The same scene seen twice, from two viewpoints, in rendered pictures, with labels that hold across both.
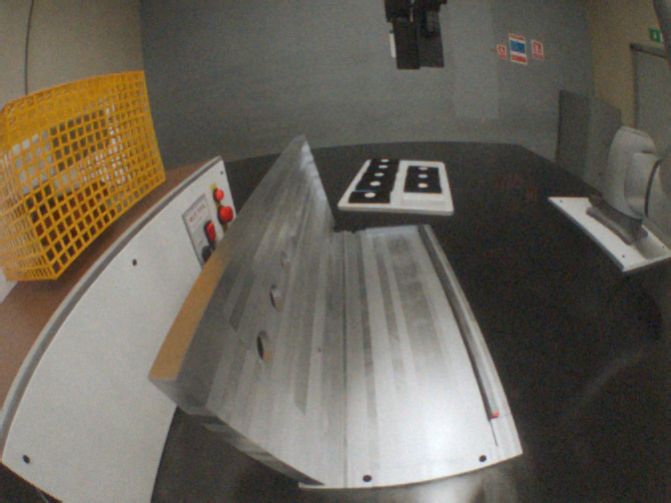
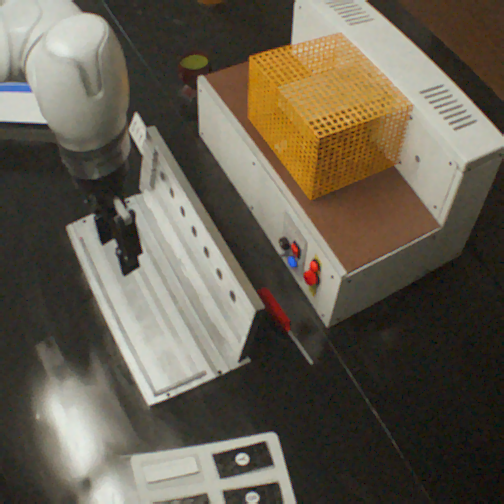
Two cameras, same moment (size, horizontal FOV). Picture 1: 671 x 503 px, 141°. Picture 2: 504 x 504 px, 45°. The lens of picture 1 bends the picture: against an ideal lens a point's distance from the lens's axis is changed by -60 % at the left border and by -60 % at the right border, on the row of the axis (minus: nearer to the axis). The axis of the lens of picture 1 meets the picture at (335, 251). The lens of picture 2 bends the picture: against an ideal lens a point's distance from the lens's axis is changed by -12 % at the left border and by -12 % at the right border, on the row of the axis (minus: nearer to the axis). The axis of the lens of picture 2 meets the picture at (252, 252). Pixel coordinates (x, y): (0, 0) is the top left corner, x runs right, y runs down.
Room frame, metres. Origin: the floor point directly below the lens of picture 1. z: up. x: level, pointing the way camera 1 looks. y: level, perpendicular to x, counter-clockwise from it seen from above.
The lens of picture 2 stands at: (0.88, -0.26, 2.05)
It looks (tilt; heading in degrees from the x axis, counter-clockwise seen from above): 57 degrees down; 145
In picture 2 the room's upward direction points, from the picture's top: 2 degrees clockwise
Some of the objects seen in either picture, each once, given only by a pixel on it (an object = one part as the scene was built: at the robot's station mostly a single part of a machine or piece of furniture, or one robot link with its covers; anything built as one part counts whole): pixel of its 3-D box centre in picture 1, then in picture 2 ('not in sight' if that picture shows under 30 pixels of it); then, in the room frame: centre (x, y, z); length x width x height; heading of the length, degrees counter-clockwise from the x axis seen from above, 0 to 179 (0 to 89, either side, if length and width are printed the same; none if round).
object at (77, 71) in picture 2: not in sight; (77, 72); (0.33, -0.13, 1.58); 0.13 x 0.11 x 0.16; 1
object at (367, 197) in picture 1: (369, 197); (242, 459); (0.65, -0.10, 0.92); 0.10 x 0.05 x 0.01; 74
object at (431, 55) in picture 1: (428, 38); (105, 226); (0.31, -0.13, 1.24); 0.03 x 0.01 x 0.07; 94
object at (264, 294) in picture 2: not in sight; (286, 327); (0.46, 0.12, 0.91); 0.18 x 0.03 x 0.03; 179
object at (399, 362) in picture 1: (392, 312); (148, 289); (0.26, -0.06, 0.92); 0.44 x 0.21 x 0.04; 175
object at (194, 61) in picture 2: not in sight; (195, 75); (-0.19, 0.30, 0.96); 0.09 x 0.09 x 0.11
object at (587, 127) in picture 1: (589, 159); not in sight; (2.00, -2.75, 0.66); 0.62 x 0.49 x 1.32; 86
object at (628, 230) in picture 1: (616, 212); not in sight; (0.41, -0.77, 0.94); 0.22 x 0.18 x 0.06; 4
